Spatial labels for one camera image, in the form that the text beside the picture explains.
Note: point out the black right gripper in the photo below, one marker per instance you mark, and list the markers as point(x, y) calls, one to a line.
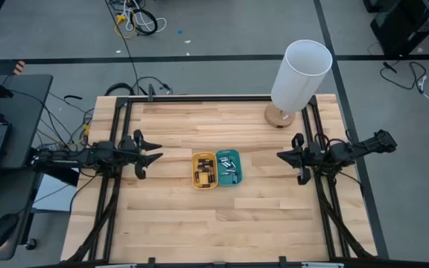
point(311, 158)

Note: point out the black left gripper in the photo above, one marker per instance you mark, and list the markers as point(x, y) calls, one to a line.
point(130, 152)

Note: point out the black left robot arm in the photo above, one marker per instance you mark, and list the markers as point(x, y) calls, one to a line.
point(69, 156)

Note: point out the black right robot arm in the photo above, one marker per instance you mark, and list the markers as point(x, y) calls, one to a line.
point(363, 149)

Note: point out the yellow plastic bin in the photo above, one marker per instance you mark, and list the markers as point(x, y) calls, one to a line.
point(194, 156)

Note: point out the teal plastic bin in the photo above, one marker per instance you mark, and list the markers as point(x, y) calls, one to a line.
point(238, 156)

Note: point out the white shade wooden base lamp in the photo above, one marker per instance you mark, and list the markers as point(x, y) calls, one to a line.
point(300, 78)

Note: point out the black desk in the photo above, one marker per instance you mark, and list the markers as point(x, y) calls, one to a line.
point(28, 111)

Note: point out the black caster wheel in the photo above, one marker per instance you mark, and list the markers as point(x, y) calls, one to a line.
point(31, 244)

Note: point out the orange striped object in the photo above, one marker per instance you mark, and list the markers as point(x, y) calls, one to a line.
point(19, 67)

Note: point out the black computer mouse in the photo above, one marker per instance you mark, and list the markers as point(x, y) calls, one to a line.
point(3, 229)

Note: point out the black cabinet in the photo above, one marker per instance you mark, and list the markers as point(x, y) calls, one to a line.
point(412, 26)

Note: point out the black frame bracket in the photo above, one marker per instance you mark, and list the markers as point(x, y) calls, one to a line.
point(150, 93)
point(282, 260)
point(151, 261)

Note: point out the black aluminium table frame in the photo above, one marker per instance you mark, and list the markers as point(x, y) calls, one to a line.
point(199, 98)

